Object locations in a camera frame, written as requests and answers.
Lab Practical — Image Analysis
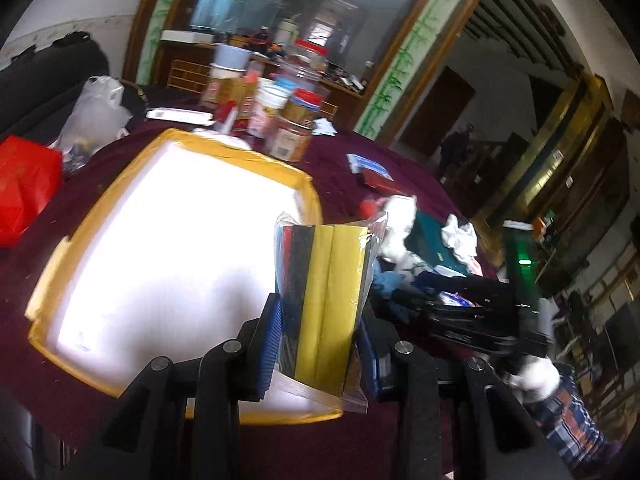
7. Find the white tissue pack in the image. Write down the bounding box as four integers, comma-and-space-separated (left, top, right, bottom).
311, 117, 336, 136

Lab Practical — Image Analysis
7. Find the red flat packet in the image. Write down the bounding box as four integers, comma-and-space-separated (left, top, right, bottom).
359, 169, 412, 196

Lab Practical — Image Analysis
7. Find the blue white small packet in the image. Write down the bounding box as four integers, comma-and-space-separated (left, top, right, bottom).
346, 154, 393, 181

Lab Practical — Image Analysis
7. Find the white cloth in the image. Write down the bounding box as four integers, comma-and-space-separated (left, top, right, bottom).
378, 195, 428, 283

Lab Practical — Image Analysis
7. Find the colourful sponge pack yellow black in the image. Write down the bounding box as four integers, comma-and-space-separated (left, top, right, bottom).
276, 212, 388, 418

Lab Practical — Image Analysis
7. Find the tall clear red-lid jar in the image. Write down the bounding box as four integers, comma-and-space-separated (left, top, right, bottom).
278, 39, 329, 91

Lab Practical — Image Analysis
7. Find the red plastic bag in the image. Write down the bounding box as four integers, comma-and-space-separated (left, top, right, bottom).
0, 136, 63, 248

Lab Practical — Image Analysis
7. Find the white flat remote box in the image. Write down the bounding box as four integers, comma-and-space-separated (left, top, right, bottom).
145, 107, 215, 127

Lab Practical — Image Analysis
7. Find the black leather sofa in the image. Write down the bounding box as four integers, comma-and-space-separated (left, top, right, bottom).
0, 31, 150, 146

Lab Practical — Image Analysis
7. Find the clear jar with brown label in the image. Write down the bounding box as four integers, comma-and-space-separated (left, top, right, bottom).
265, 114, 312, 162

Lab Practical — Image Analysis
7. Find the right white gloved hand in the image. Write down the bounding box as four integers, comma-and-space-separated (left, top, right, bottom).
504, 356, 561, 404

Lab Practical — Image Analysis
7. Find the white crumpled tissue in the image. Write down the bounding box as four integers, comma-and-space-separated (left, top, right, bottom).
440, 214, 484, 276

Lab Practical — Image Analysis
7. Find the yellow shallow cardboard box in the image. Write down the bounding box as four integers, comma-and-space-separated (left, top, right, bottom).
27, 129, 322, 396

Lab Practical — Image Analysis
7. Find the red gold carton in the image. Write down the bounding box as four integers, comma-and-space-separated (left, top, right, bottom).
200, 77, 258, 132

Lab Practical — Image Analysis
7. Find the plaid shirt forearm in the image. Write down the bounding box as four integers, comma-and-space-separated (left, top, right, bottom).
525, 363, 622, 478

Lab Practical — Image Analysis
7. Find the white paper cup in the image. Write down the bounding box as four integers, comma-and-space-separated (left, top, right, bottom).
247, 78, 290, 139

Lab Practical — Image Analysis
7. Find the clear plastic bag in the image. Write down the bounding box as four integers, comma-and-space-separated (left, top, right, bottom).
54, 76, 132, 174

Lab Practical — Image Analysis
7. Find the dark green book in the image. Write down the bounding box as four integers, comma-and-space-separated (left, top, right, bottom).
405, 210, 468, 275

